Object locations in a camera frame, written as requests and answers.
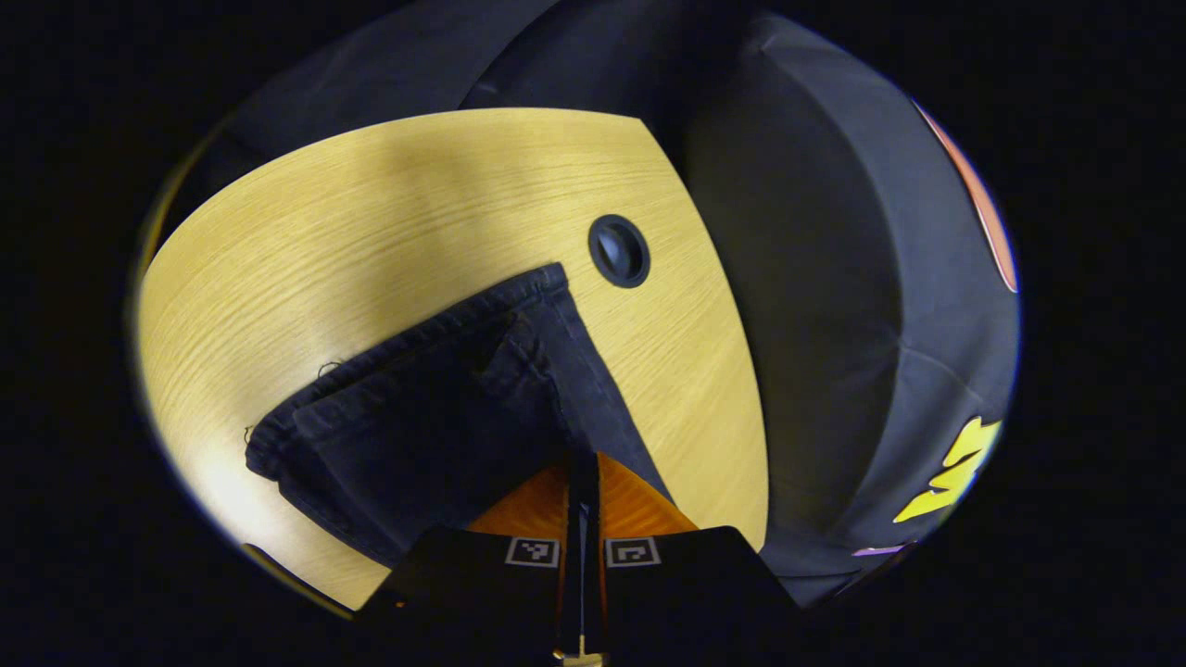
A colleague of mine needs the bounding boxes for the black jeans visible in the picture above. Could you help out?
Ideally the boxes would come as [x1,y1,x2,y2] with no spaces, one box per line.
[244,262,675,570]

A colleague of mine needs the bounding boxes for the black backdrop cloth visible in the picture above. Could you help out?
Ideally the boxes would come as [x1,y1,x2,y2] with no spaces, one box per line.
[148,0,1022,610]

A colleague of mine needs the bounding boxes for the black desk cable grommet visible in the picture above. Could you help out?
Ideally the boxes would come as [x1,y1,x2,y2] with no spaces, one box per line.
[588,214,651,289]

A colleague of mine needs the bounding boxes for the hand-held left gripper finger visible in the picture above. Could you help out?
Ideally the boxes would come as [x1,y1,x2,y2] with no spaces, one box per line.
[584,451,803,655]
[357,451,587,655]

